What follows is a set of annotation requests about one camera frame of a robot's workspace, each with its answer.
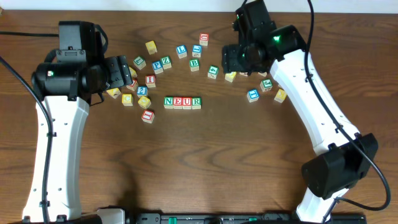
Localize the blue 2 block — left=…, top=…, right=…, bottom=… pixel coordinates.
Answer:
left=137, top=86, right=148, bottom=98

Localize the red A block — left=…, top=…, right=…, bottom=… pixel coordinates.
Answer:
left=126, top=79, right=139, bottom=91

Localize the green J block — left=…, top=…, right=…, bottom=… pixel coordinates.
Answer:
left=260, top=79, right=273, bottom=92

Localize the green Z block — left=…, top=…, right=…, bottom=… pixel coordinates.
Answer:
left=160, top=56, right=172, bottom=70

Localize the yellow O block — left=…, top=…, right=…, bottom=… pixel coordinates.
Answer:
left=138, top=96, right=151, bottom=110

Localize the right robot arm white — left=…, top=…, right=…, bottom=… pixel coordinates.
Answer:
left=222, top=1, right=378, bottom=223

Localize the red E block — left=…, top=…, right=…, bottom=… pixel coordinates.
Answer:
left=173, top=96, right=183, bottom=110

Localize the yellow X block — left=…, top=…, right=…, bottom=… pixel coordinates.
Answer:
left=274, top=89, right=287, bottom=103

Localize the red I block upper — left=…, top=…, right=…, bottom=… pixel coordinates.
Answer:
left=146, top=75, right=156, bottom=88

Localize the yellow C block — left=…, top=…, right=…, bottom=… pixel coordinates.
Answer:
left=122, top=94, right=134, bottom=106

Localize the blue P block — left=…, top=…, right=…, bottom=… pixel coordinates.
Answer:
left=152, top=60, right=164, bottom=74

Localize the red I block lower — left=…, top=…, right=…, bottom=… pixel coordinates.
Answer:
left=141, top=110, right=155, bottom=123

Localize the yellow block centre right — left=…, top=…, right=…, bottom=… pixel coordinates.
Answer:
left=239, top=72, right=249, bottom=77

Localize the red u block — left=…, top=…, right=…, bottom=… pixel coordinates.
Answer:
left=200, top=33, right=209, bottom=46
left=182, top=97, right=192, bottom=110

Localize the green B block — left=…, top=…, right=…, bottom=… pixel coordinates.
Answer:
left=189, top=59, right=200, bottom=72

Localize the green R block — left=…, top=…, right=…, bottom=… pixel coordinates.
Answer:
left=192, top=97, right=202, bottom=110

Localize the yellow K block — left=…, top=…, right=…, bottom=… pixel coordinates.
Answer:
left=106, top=88, right=121, bottom=99

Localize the green 7 block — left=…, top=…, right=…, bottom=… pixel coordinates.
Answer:
left=133, top=56, right=146, bottom=70

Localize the blue L block right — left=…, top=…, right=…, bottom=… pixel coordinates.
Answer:
left=192, top=45, right=202, bottom=58

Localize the yellow s block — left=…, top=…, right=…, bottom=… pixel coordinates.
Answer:
left=129, top=67, right=137, bottom=78
left=258, top=72, right=267, bottom=77

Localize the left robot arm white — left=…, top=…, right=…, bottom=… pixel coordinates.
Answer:
left=22, top=21, right=132, bottom=223

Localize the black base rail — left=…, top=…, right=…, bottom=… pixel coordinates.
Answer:
left=81, top=205, right=368, bottom=224

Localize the green N block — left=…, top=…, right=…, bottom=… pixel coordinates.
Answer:
left=164, top=96, right=174, bottom=109

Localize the blue T block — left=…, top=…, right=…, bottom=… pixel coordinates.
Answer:
left=246, top=89, right=259, bottom=103

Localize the yellow block top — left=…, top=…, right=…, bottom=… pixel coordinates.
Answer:
left=146, top=40, right=157, bottom=55

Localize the yellow block near 4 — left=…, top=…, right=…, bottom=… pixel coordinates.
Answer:
left=224, top=72, right=237, bottom=83

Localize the blue L block left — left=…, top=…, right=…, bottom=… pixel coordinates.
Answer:
left=176, top=45, right=187, bottom=58

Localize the red U block top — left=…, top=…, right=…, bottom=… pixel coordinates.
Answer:
left=200, top=33, right=209, bottom=46

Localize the red i block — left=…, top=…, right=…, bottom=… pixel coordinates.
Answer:
left=146, top=75, right=156, bottom=88
left=141, top=110, right=155, bottom=123

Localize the green 4 block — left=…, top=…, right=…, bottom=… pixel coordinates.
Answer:
left=208, top=65, right=219, bottom=79

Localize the blue l block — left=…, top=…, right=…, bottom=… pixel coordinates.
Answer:
left=176, top=45, right=187, bottom=58
left=192, top=45, right=202, bottom=58

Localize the yellow S block right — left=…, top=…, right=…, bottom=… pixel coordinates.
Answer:
left=258, top=72, right=267, bottom=77

